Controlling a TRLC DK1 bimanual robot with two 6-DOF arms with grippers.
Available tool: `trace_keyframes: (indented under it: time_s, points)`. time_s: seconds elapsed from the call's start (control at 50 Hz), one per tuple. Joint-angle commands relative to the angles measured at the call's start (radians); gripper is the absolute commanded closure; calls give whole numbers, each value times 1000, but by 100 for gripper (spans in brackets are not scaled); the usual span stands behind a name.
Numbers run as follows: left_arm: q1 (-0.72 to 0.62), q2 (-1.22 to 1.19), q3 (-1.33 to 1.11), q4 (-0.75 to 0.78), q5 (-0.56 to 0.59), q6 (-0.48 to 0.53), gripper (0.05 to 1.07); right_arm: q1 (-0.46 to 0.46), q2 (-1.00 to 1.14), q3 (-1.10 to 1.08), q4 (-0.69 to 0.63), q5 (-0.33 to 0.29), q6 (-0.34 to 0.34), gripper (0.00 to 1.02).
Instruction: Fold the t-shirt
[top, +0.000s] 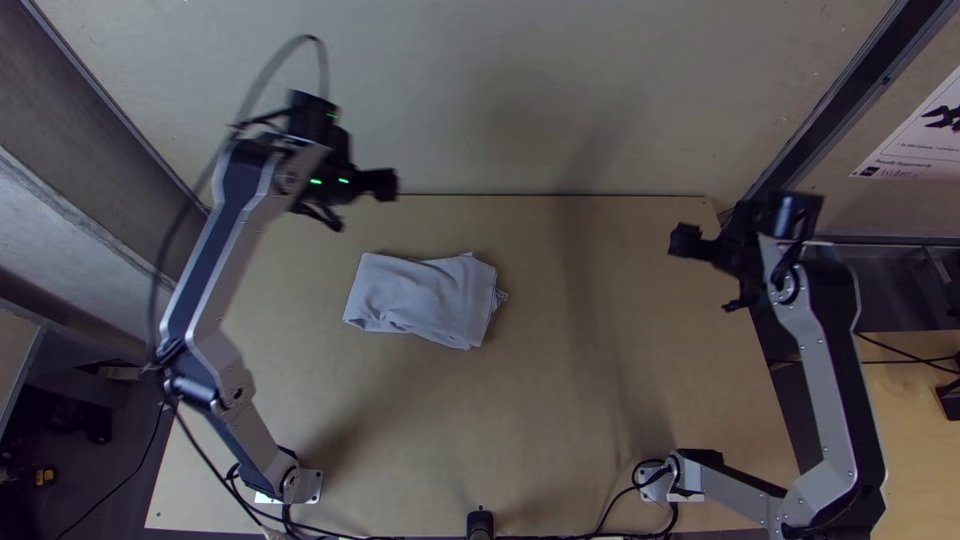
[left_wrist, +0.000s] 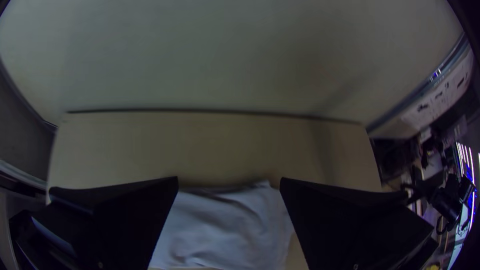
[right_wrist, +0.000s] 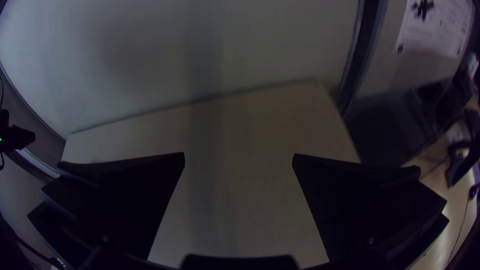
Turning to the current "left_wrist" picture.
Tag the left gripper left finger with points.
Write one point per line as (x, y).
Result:
(112, 225)

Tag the white t-shirt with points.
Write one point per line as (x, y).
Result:
(225, 225)

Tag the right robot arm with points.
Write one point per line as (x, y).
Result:
(450, 198)

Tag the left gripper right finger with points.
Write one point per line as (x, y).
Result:
(348, 228)

